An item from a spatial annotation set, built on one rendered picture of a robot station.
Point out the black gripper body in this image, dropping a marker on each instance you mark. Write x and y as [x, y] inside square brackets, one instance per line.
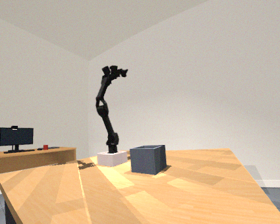
[122, 72]

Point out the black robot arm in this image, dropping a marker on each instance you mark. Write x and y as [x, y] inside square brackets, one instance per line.
[103, 111]

